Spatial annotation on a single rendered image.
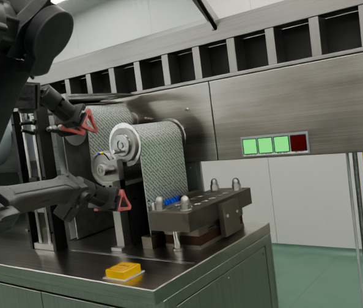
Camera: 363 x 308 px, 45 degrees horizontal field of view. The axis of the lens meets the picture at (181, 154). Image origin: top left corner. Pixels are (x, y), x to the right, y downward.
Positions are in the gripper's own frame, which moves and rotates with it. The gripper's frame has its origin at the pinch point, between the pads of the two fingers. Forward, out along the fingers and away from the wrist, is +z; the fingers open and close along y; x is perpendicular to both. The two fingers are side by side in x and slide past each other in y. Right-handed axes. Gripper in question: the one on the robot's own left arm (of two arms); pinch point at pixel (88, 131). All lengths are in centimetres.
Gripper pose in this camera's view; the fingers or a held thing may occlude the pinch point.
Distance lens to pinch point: 140.6
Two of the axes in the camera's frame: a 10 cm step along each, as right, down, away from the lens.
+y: 8.0, -0.7, -6.0
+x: 2.7, -8.4, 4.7
